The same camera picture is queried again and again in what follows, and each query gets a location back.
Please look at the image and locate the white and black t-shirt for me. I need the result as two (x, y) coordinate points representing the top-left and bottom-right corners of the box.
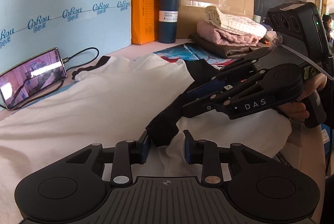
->
(1, 54), (292, 223)

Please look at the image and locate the operator right hand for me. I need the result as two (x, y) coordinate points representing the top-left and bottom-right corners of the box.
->
(277, 73), (327, 122)

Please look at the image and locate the pink knitted sweater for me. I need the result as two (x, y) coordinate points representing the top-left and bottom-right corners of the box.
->
(196, 20), (259, 47)

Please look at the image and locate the blue anime desk mat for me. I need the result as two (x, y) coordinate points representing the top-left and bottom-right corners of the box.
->
(154, 43), (237, 69)

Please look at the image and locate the dark blue thermos bottle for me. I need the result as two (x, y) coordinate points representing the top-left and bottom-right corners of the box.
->
(158, 0), (179, 44)

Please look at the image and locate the smartphone playing video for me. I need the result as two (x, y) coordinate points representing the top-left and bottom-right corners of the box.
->
(1, 48), (67, 110)

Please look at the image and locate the orange box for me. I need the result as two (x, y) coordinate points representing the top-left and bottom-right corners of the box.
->
(131, 0), (160, 45)

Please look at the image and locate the large light blue carton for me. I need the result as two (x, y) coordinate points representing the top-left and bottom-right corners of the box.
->
(1, 0), (131, 71)

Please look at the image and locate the black charging cable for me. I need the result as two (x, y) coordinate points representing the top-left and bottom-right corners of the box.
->
(0, 46), (100, 112)

